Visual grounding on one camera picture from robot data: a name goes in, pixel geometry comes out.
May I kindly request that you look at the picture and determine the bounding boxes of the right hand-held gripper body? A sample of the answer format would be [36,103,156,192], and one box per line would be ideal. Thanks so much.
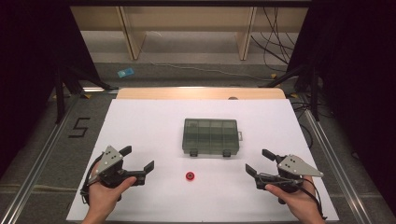
[254,154,324,205]

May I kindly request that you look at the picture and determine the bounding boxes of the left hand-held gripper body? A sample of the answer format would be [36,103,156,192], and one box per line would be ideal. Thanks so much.
[88,145,148,189]

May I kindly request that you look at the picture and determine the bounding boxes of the clear plastic compartment box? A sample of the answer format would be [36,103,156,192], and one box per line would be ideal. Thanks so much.
[181,118,243,158]

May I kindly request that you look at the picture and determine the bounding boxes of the person's right hand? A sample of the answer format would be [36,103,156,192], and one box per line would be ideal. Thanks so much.
[264,176,323,220]

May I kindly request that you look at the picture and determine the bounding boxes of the person's left hand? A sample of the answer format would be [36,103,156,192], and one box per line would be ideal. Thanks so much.
[88,161,137,217]

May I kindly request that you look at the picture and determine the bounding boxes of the white table sheet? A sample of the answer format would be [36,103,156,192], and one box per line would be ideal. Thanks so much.
[65,98,340,222]

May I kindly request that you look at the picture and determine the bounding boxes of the short aluminium bar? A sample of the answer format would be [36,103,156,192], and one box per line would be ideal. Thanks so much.
[82,87,120,94]

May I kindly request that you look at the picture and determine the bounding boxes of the black metal stand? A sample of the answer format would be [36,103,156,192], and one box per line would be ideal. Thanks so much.
[258,63,321,122]
[54,64,120,125]

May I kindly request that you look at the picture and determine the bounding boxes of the blue card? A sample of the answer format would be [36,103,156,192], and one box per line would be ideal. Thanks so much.
[117,67,135,78]

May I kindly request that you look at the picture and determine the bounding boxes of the black curtain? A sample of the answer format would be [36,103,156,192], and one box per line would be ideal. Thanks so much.
[286,0,396,216]
[0,0,101,178]

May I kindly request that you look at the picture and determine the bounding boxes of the wooden bench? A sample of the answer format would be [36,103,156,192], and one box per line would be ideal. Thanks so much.
[70,6,309,62]

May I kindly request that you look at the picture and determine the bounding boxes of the right hand-held gripper black cable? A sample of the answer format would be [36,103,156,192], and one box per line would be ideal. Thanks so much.
[298,178,328,220]

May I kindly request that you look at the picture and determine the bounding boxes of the hand-held gripper black cable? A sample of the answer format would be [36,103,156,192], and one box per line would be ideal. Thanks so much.
[79,154,106,206]
[298,178,328,220]

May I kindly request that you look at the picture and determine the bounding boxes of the aluminium floor rail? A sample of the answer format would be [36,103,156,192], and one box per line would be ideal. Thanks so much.
[0,92,82,224]
[303,108,373,224]

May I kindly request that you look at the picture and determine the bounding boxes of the left hand-held gripper black cable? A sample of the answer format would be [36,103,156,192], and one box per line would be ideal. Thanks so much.
[79,154,106,206]

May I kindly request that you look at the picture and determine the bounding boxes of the white floor cable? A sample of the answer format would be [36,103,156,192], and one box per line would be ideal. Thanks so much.
[150,61,272,82]

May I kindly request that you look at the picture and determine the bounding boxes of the bundle of black cables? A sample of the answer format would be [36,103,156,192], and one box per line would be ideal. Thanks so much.
[250,7,297,73]

